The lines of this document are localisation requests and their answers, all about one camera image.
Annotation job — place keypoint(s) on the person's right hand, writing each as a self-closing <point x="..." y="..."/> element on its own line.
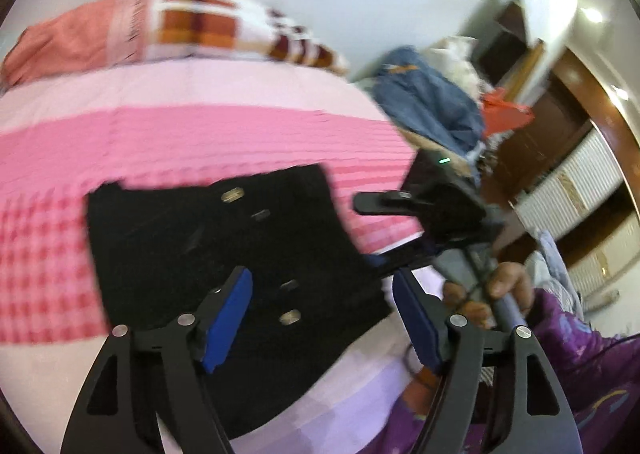
<point x="505" y="281"/>

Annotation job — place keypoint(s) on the light grey cloth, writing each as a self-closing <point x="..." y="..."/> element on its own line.
<point x="555" y="269"/>

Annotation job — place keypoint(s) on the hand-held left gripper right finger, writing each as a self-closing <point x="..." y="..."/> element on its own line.
<point x="419" y="326"/>

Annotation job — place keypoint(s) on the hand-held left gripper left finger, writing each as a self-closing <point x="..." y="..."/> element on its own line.
<point x="227" y="321"/>

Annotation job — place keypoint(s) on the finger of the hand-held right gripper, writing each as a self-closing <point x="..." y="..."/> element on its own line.
<point x="400" y="261"/>
<point x="380" y="203"/>

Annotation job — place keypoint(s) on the black pants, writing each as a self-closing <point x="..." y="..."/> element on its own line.
<point x="250" y="239"/>

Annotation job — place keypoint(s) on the white floral cloth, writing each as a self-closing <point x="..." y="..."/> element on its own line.
<point x="462" y="59"/>

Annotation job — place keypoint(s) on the red cloth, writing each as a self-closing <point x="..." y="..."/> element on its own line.
<point x="505" y="109"/>

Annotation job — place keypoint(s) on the blue jeans pile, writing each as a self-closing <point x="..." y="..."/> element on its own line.
<point x="430" y="99"/>

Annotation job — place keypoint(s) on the pink checked bedsheet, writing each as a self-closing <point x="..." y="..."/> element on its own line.
<point x="150" y="144"/>

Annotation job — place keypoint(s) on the brown wooden wardrobe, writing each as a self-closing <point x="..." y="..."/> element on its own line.
<point x="565" y="134"/>

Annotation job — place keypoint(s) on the orange plaid pillow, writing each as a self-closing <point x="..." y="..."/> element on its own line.
<point x="150" y="29"/>

